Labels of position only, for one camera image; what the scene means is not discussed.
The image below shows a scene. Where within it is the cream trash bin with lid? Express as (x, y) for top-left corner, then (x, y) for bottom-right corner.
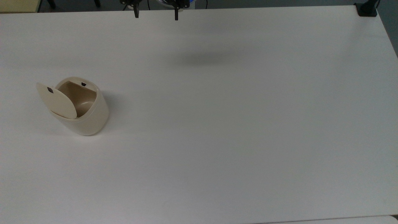
(36, 77), (110, 136)

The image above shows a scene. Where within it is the black table clamp mount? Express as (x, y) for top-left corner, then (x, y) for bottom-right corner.
(355, 0), (380, 17)

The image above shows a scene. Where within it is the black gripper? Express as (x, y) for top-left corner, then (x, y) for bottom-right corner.
(120, 0), (189, 21)

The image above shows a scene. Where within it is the white adjacent table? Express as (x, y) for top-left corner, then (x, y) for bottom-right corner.
(255, 216), (398, 224)

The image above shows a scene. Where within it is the yellow wooden furniture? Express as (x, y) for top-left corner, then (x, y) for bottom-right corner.
(0, 0), (43, 13)

